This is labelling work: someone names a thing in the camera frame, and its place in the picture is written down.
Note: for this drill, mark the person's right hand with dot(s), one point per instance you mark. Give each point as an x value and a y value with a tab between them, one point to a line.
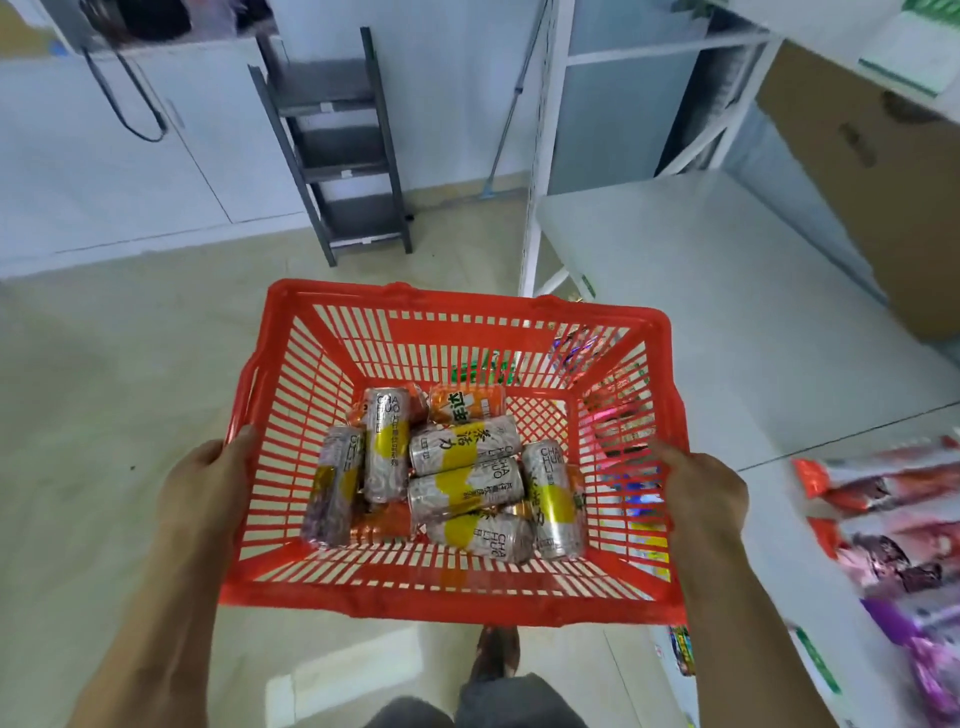
709	495

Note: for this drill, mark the person's left hand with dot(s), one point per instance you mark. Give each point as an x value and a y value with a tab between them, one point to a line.
196	484

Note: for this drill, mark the person's left thumb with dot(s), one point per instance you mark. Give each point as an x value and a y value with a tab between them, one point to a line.
241	442

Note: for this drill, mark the person's right thumb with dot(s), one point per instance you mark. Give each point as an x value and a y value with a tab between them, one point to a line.
667	454

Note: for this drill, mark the red plastic shopping basket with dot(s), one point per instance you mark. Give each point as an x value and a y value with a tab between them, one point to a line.
457	600

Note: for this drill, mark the person's right forearm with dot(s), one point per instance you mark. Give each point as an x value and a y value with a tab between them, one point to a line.
742	637

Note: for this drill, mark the person's left forearm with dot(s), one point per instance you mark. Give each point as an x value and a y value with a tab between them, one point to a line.
157	630

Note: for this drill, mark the white metal shelf unit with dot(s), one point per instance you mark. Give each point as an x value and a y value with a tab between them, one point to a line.
720	285

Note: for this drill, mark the colourful small snack packet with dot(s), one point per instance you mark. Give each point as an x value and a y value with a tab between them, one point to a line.
682	650

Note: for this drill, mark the pile of silver yellow cans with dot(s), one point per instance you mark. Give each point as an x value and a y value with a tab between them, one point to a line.
465	487

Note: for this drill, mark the orange drink can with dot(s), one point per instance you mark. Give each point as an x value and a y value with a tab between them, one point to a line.
466	402

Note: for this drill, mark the red snack packet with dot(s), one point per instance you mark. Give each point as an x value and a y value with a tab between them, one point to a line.
877	476
892	551

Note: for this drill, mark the brown shoe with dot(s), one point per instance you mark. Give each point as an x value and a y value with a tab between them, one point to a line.
496	654

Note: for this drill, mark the white cabinet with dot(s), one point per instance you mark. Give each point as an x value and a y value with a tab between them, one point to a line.
112	165

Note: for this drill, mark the grey shorts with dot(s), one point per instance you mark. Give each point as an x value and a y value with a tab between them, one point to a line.
487	705

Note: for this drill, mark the grey step shelf rack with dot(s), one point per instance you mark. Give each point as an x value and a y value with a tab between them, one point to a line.
337	142

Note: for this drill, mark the purple snack packet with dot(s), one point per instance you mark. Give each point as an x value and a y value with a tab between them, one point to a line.
926	652

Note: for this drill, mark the brown cardboard box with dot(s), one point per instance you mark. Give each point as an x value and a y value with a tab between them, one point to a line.
877	187

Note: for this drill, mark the green white paper box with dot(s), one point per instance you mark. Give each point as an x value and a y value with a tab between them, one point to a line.
911	45

